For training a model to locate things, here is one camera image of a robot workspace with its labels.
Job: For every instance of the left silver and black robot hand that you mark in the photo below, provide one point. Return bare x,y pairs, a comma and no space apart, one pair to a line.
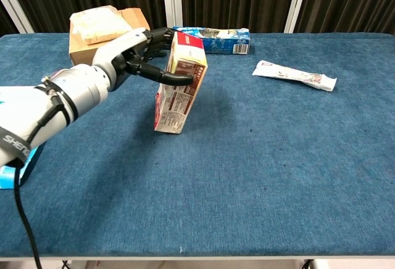
120,47

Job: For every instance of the red and yellow biscuit box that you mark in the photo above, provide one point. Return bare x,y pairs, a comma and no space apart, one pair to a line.
182,102

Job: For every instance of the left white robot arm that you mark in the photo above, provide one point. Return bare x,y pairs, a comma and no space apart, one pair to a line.
46,108

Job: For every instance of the brown cardboard box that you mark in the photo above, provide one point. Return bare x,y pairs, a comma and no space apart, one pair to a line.
80,53

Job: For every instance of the blue cookie box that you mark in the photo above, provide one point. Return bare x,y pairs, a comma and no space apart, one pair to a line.
225,43

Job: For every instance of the beige snack packet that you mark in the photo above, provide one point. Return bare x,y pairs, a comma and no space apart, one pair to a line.
98,25

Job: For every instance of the flattened light blue carton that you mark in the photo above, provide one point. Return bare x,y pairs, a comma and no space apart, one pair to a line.
27,164

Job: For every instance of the white toothpaste tube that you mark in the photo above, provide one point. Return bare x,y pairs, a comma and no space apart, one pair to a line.
293,75

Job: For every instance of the blue table cloth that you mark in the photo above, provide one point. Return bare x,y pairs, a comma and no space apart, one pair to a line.
247,173

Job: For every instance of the white frame post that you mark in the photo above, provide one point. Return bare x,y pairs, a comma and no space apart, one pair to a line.
172,0
15,3
296,3

